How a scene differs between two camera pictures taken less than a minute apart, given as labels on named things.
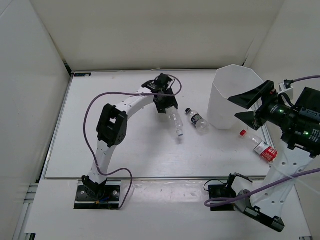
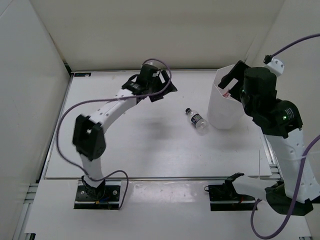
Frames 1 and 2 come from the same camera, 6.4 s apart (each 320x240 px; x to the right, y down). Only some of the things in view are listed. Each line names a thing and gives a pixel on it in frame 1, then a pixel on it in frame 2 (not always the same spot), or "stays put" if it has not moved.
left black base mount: [106, 197] stays put
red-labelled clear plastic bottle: [268, 153] -> [225, 93]
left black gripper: [171, 101] -> [165, 76]
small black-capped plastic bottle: [201, 125] stays put
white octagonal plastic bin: [229, 82] stays put
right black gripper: [247, 99] -> [237, 72]
